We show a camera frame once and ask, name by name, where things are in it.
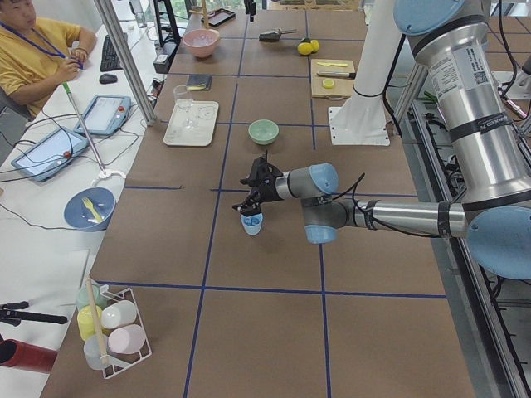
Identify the black tray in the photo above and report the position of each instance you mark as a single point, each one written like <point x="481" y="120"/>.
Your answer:
<point x="219" y="17"/>

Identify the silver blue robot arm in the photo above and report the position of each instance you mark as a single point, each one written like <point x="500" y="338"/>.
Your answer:
<point x="494" y="215"/>

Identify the black tripod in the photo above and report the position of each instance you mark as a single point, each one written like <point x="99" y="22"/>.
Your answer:
<point x="14" y="314"/>

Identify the light blue plastic cup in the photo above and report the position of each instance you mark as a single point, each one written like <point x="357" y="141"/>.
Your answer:
<point x="252" y="224"/>

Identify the green cup in rack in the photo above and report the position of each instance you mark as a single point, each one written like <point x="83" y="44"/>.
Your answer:
<point x="82" y="297"/>

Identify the white cup in rack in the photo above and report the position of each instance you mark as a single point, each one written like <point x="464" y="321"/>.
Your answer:
<point x="118" y="314"/>

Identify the clear cup in rack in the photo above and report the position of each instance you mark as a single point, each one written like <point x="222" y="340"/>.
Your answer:
<point x="92" y="354"/>

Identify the near teach pendant tablet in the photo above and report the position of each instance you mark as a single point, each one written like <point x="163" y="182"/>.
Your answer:
<point x="46" y="158"/>

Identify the cream bear tray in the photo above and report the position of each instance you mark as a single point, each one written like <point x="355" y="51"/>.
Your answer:
<point x="204" y="113"/>

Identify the pink cup in rack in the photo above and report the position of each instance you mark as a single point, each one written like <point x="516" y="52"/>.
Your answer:
<point x="127" y="339"/>

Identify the white wire cup rack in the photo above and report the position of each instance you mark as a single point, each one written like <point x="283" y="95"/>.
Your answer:
<point x="119" y="363"/>

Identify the lemon half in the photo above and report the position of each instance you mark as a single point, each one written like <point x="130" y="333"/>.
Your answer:
<point x="328" y="83"/>

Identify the grey folded cloth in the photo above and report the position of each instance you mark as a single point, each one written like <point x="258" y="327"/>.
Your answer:
<point x="199" y="82"/>

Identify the reacher grabber stick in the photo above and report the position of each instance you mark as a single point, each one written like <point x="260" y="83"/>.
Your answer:
<point x="104" y="173"/>

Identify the yellow plastic fork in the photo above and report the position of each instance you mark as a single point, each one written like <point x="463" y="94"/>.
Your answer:
<point x="91" y="208"/>

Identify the steel muddler black cap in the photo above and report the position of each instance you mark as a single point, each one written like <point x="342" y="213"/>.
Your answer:
<point x="337" y="74"/>

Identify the black computer mouse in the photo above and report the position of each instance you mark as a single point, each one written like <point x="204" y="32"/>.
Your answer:
<point x="108" y="78"/>

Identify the pink bowl with ice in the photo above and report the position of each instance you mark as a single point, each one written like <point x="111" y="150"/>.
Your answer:
<point x="201" y="43"/>

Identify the yellow plastic knife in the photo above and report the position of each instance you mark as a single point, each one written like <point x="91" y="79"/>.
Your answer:
<point x="332" y="64"/>

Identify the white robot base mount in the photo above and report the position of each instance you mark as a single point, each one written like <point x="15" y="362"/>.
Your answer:
<point x="361" y="120"/>

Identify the aluminium frame post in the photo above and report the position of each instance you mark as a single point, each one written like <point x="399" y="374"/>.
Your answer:
<point x="114" y="30"/>

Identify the black power box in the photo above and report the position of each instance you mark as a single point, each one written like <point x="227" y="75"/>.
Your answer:
<point x="164" y="57"/>

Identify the wooden cutting board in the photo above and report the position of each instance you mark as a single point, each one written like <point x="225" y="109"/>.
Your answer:
<point x="343" y="87"/>

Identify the yellow lemon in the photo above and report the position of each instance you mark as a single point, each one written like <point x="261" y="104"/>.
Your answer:
<point x="305" y="48"/>
<point x="315" y="45"/>

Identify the green ceramic bowl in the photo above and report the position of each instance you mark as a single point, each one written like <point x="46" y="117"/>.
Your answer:
<point x="263" y="131"/>

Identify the red cylinder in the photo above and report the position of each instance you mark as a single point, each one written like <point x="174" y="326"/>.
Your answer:
<point x="27" y="357"/>

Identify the teach pendant tablet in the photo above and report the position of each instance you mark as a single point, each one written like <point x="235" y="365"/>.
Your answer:
<point x="46" y="158"/>
<point x="106" y="114"/>

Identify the person in yellow shirt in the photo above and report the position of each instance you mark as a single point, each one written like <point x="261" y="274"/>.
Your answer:
<point x="39" y="54"/>

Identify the black keyboard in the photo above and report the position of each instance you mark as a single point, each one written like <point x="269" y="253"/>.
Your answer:
<point x="109" y="57"/>

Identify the blue bowl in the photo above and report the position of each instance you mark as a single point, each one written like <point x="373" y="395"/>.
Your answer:
<point x="78" y="217"/>

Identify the yellow cup in rack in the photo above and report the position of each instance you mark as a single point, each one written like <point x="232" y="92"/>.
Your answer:
<point x="85" y="323"/>

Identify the far teach pendant tablet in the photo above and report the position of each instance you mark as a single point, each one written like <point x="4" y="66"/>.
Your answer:
<point x="106" y="114"/>

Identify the clear wine glass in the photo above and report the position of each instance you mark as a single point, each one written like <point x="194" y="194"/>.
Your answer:
<point x="183" y="99"/>

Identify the wooden stand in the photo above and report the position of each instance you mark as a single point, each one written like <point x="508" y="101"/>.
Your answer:
<point x="205" y="14"/>

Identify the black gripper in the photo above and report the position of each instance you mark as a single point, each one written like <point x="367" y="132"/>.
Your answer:
<point x="266" y="189"/>

